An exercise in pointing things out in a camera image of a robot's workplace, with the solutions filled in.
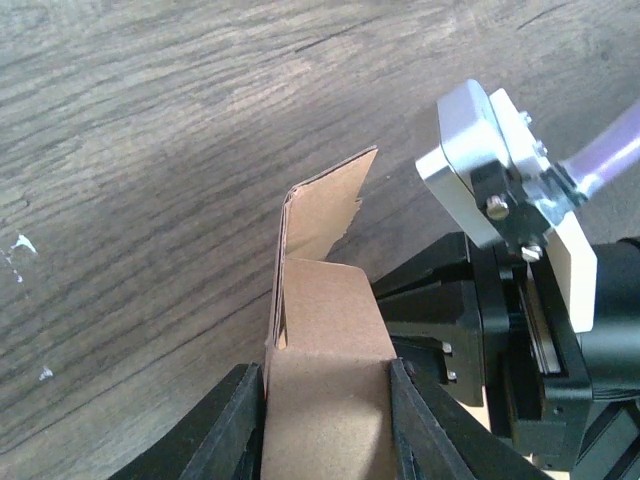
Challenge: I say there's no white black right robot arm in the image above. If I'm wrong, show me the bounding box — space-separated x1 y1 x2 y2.
372 232 639 479

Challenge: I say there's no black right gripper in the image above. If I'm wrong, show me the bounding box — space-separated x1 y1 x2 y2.
372 232 593 458

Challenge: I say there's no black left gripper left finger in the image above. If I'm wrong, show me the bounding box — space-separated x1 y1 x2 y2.
111 363 265 479

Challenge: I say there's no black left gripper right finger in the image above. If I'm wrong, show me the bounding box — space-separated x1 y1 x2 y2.
389 359 549 480

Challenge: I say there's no cardboard box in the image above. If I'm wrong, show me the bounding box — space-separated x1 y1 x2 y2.
261 148 396 479

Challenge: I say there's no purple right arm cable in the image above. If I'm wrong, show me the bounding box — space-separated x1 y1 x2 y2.
559 99 640 194

